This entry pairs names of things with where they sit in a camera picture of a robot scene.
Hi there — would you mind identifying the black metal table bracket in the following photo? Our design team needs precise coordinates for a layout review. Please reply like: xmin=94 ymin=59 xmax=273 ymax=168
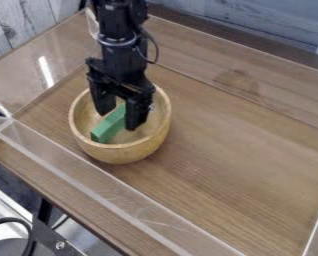
xmin=29 ymin=199 xmax=87 ymax=256

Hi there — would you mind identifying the clear acrylic tray wall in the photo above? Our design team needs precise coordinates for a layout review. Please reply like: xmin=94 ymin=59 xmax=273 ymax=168
xmin=0 ymin=89 xmax=248 ymax=256

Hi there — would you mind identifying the brown wooden bowl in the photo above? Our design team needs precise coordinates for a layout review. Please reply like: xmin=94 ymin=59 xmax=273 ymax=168
xmin=69 ymin=87 xmax=173 ymax=164

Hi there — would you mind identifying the clear acrylic corner bracket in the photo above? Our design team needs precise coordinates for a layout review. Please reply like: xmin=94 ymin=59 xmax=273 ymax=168
xmin=86 ymin=8 xmax=99 ymax=39

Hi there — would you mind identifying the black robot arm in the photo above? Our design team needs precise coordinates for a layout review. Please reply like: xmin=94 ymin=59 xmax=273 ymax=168
xmin=86 ymin=0 xmax=158 ymax=130

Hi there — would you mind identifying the green rectangular block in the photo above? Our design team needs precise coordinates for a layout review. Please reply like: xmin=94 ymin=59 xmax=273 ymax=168
xmin=91 ymin=104 xmax=126 ymax=144

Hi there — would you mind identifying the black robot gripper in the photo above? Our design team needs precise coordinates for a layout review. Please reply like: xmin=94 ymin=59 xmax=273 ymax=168
xmin=86 ymin=43 xmax=155 ymax=131

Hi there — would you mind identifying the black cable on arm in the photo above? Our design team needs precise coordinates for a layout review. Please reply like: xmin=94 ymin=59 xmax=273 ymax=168
xmin=134 ymin=28 xmax=161 ymax=65

